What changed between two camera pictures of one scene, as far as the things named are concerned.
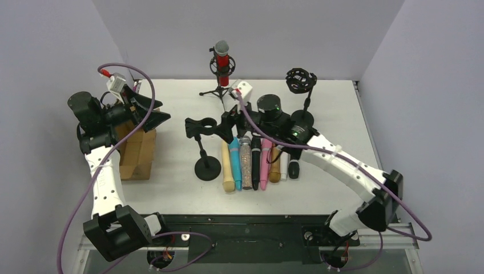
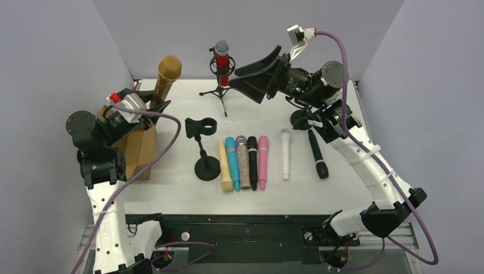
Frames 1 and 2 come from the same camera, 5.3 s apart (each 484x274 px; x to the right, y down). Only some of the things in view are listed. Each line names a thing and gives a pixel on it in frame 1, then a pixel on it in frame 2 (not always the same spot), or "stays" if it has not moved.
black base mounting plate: [254, 238] stays
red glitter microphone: [221, 49] stays
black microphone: [294, 170] -> [321, 166]
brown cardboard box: [137, 153] stays
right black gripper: [234, 119] -> [277, 77]
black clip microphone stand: [207, 168] stays
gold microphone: [275, 164] -> [169, 69]
